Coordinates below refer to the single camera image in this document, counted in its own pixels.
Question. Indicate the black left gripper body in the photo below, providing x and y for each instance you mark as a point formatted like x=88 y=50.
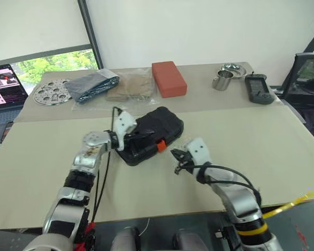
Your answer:
x=129 y=142

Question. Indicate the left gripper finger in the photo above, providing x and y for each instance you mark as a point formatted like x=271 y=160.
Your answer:
x=144 y=134
x=138 y=149

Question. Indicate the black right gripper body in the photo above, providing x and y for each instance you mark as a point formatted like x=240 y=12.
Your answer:
x=187 y=160

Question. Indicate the black plastic tool case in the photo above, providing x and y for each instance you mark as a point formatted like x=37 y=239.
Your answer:
x=159 y=123

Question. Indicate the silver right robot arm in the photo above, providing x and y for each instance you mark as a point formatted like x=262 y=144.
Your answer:
x=238 y=201

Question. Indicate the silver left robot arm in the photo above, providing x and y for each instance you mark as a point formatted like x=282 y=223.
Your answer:
x=78 y=172

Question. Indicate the bundle of metal screws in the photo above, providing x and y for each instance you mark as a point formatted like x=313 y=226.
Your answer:
x=137 y=97

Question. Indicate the beige cloth in bag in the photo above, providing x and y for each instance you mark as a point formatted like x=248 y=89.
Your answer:
x=133 y=85

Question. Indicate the clear plastic bag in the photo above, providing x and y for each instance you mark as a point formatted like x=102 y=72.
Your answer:
x=94 y=105

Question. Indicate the red brick block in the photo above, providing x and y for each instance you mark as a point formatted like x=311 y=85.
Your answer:
x=169 y=79

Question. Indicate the dark grey folded cloth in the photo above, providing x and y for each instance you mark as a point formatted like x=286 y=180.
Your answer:
x=91 y=85

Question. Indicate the grey rounded shape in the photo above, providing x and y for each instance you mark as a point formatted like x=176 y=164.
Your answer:
x=189 y=240
x=125 y=239

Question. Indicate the stainless steel cup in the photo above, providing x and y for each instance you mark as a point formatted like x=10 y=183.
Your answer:
x=222 y=82

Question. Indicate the perforated round metal plate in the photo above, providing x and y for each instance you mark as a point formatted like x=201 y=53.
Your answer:
x=49 y=93

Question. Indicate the black handheld device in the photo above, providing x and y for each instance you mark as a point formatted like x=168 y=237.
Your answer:
x=259 y=90

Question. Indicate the stainless steel bowl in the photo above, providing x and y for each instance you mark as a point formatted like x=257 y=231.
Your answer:
x=237 y=69

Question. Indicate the open laptop computer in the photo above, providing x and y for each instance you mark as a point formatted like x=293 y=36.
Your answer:
x=5 y=91

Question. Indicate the black mesh office chair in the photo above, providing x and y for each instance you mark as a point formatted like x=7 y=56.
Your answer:
x=307 y=77

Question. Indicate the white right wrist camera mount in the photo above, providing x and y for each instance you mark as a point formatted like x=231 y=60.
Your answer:
x=199 y=151

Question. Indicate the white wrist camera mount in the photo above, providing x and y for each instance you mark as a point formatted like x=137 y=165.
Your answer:
x=199 y=151
x=123 y=123

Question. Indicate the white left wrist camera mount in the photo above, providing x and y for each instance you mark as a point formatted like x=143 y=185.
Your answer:
x=123 y=123

